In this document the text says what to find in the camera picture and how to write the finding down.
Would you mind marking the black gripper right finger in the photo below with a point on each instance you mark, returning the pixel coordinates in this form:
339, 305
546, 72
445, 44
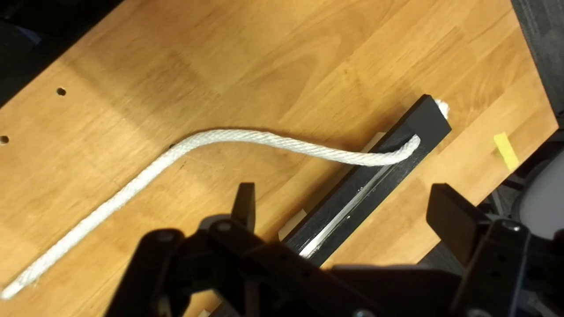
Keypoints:
452, 213

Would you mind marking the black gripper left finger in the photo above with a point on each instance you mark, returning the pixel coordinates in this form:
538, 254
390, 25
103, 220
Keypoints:
244, 204

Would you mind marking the yellow tape piece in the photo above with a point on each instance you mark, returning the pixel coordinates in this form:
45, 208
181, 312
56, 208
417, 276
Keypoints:
507, 151

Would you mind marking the light rail support block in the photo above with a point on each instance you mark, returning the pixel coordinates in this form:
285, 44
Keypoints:
292, 225

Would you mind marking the long black grooved rail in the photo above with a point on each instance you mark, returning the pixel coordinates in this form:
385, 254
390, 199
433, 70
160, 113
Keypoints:
429, 120

